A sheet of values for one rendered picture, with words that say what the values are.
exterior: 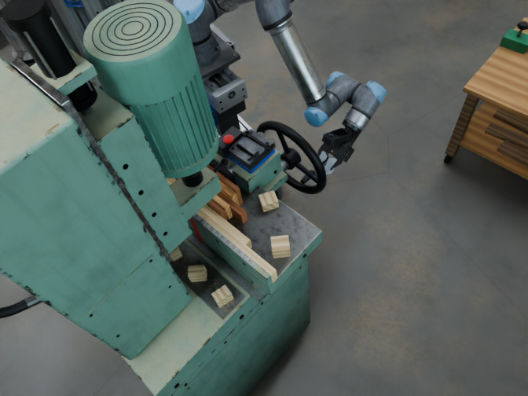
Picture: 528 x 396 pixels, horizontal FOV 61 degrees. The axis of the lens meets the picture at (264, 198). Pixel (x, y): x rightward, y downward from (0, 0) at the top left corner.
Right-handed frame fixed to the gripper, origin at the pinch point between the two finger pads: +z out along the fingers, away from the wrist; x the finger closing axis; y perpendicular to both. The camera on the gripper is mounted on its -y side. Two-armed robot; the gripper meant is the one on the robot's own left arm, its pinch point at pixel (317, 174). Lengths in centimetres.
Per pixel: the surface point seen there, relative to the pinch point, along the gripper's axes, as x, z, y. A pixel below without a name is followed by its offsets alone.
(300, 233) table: -17.3, 15.2, -29.9
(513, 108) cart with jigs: -31, -65, 59
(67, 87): 2, 8, -97
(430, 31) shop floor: 49, -115, 147
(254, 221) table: -5.2, 19.6, -32.5
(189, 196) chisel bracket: 3, 21, -53
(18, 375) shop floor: 66, 144, -1
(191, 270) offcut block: 0, 40, -38
